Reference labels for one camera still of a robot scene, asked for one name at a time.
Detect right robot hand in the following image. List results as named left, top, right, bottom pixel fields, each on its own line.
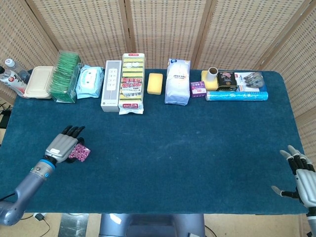
left=271, top=145, right=316, bottom=209

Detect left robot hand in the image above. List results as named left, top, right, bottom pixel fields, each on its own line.
left=44, top=125, right=86, bottom=164

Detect yellow sponge multipack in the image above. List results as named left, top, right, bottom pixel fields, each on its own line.
left=118, top=52, right=146, bottom=116

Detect dark blue table cloth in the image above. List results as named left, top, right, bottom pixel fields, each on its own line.
left=0, top=68, right=309, bottom=215

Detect blue cling film roll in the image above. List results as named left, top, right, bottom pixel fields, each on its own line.
left=205, top=90, right=269, bottom=102

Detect black tin can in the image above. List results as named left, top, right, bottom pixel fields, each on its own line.
left=216, top=71, right=238, bottom=92

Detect beige lunch box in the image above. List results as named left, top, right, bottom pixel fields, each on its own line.
left=23, top=66, right=54, bottom=100

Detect light blue wet wipes pack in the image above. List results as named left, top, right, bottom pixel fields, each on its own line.
left=75, top=64, right=105, bottom=100

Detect pink patterned card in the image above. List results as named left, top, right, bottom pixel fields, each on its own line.
left=68, top=144, right=91, bottom=163

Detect clear bottle white cap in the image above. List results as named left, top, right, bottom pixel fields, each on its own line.
left=4, top=58, right=32, bottom=84

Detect small purple box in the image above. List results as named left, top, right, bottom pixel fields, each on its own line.
left=190, top=80, right=207, bottom=98

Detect black power strip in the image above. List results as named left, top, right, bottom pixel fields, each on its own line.
left=0, top=102, right=13, bottom=129

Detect white paper bag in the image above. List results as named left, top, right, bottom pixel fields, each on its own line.
left=164, top=58, right=192, bottom=106

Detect white lint roller roll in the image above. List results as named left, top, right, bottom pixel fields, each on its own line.
left=207, top=67, right=219, bottom=83

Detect white power strip box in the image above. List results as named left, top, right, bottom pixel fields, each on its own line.
left=100, top=60, right=123, bottom=113

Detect shiny metal table leg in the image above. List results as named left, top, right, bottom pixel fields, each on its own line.
left=59, top=213, right=89, bottom=237

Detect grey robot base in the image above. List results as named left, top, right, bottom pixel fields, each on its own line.
left=99, top=213, right=206, bottom=237

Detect white labelled drink bottle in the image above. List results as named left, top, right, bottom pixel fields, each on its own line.
left=0, top=66, right=28, bottom=97

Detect clear box green tea bags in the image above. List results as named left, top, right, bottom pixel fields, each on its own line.
left=48, top=50, right=83, bottom=104

